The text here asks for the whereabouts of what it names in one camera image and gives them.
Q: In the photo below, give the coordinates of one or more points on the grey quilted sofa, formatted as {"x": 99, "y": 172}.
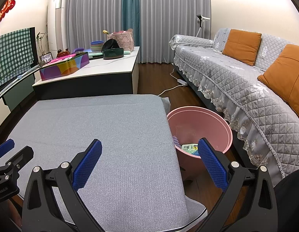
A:
{"x": 224, "y": 72}

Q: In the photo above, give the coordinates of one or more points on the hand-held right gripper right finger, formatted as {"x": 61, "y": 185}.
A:
{"x": 212, "y": 165}

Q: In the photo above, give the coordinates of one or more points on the green television cabinet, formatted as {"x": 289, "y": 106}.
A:
{"x": 16, "y": 91}

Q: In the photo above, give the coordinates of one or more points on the teal curtain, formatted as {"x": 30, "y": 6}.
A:
{"x": 130, "y": 4}

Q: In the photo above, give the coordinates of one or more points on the white-topped coffee table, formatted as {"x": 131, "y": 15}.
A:
{"x": 103, "y": 65}

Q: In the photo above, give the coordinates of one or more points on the stack of coloured bowls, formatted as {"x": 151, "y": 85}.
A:
{"x": 96, "y": 46}

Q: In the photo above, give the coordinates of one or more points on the grey padded mat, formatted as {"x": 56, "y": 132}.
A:
{"x": 103, "y": 125}

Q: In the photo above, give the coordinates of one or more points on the black round lid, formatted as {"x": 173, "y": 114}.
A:
{"x": 110, "y": 44}

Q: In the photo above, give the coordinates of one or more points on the orange cushion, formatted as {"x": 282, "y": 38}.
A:
{"x": 241, "y": 46}
{"x": 287, "y": 77}

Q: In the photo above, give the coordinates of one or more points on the yellow flower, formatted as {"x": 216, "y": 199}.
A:
{"x": 105, "y": 32}

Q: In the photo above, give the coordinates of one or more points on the thin-stemmed plant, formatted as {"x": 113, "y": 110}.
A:
{"x": 40, "y": 41}

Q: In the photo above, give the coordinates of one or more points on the red teapot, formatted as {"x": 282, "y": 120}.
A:
{"x": 63, "y": 54}

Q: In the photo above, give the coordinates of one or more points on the purple plastic object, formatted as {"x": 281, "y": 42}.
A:
{"x": 78, "y": 50}

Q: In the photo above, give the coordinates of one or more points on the grey curtain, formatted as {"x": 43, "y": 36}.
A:
{"x": 168, "y": 17}
{"x": 91, "y": 12}

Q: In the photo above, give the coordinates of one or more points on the pink plastic bin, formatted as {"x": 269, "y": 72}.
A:
{"x": 195, "y": 125}

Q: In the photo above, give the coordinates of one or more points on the pink lace basket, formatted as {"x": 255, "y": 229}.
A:
{"x": 126, "y": 41}

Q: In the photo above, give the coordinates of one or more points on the mint green mat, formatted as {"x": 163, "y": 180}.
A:
{"x": 95, "y": 53}

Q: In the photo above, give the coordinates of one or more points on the white standing air conditioner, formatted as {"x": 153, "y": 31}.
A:
{"x": 56, "y": 21}

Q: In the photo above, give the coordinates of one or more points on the photo frame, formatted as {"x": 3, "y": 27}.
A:
{"x": 46, "y": 58}

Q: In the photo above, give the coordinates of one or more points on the green and white packet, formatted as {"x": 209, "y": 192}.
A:
{"x": 189, "y": 147}

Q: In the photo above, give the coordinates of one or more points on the dark cloth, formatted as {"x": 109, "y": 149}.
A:
{"x": 291, "y": 198}

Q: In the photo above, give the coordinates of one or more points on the black television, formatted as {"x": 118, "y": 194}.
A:
{"x": 32, "y": 43}

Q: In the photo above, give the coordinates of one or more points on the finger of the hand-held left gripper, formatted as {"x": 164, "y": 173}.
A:
{"x": 21, "y": 156}
{"x": 5, "y": 146}

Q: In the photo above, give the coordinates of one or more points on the white power strip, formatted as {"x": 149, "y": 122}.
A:
{"x": 183, "y": 82}

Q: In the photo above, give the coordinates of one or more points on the colourful rectangular box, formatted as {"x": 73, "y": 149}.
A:
{"x": 62, "y": 70}

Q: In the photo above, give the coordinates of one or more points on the green checked cloth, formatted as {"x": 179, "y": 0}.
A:
{"x": 11, "y": 55}

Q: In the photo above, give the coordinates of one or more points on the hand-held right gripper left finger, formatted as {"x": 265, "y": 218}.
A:
{"x": 89, "y": 164}

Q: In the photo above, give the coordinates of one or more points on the blue plastic bag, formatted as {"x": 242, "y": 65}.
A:
{"x": 195, "y": 153}

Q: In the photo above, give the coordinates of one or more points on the white floor lamp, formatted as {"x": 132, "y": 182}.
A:
{"x": 200, "y": 19}

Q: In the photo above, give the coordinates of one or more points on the purple foam net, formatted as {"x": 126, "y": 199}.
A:
{"x": 176, "y": 141}

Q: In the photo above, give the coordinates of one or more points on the red wall decoration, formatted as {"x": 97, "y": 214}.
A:
{"x": 7, "y": 7}

